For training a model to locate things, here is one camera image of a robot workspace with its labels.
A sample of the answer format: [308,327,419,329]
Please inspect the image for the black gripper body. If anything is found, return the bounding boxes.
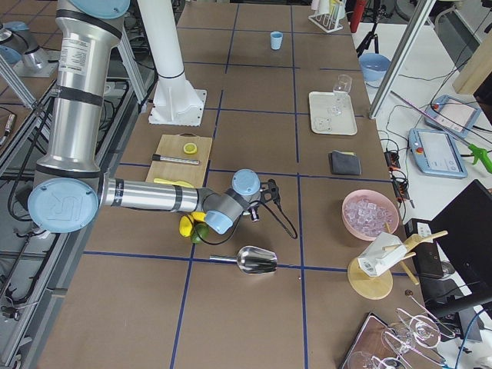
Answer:
[248,179,281,221]

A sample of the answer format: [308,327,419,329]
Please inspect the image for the light blue cup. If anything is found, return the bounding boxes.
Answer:
[270,31,283,51]

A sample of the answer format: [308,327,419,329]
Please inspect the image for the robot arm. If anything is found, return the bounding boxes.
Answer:
[28,1,274,234]
[1,21,49,72]

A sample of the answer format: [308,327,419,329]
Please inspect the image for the pink bowl with ice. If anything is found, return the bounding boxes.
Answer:
[341,189,400,241]

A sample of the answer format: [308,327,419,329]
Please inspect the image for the blue bowl with fork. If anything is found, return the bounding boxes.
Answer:
[358,53,391,82]

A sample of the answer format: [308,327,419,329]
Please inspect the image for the yellow lemon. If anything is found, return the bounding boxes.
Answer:
[178,215,194,238]
[191,211,206,223]

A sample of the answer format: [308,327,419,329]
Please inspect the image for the grey folded cloth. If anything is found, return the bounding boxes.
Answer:
[328,151,361,175]

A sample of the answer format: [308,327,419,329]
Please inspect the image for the green avocado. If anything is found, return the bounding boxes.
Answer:
[190,223,209,244]

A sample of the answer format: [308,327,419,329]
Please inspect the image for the half lemon slice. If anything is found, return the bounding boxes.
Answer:
[183,142,198,155]

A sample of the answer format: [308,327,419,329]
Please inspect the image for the yellow plastic knife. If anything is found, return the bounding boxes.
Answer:
[153,178,194,188]

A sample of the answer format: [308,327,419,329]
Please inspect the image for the cream bear tray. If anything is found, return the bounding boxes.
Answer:
[308,91,357,136]

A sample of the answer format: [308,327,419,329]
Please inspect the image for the wooden cutting board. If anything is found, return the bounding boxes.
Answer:
[146,135,213,188]

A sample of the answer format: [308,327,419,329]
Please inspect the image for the metal muddler black tip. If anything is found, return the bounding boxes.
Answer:
[151,153,200,165]

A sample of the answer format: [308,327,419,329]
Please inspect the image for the clear wine glass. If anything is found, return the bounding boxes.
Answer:
[327,74,352,116]

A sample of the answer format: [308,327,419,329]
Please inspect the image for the wooden paper towel stand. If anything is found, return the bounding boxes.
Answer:
[347,231,448,300]

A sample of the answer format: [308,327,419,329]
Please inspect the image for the blue teach pendant near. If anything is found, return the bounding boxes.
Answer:
[408,128,467,178]

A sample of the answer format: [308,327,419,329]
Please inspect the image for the blue teach pendant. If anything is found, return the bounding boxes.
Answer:
[425,95,481,138]
[408,128,467,178]

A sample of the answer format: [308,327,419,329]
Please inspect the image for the blue teach pendant far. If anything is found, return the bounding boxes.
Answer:
[425,95,481,138]

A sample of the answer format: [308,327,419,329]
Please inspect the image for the black monitor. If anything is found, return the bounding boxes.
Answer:
[430,179,491,317]

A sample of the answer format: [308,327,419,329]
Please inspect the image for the red cylinder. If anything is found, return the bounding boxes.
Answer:
[350,0,367,33]

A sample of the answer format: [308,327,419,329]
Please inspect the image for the wine glasses on rack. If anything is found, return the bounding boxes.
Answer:
[341,303,456,368]

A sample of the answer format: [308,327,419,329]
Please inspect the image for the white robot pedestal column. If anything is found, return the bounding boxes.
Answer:
[138,0,207,127]

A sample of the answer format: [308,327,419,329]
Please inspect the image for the white wire cup rack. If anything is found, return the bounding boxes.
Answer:
[308,0,346,33]

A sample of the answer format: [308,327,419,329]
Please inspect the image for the aluminium frame post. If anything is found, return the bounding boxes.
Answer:
[368,0,436,119]

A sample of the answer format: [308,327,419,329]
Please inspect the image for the black camera tripod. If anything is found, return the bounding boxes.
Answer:
[356,0,381,58]

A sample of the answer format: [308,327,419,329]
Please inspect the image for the metal rod green handle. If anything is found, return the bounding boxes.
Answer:
[391,91,492,174]

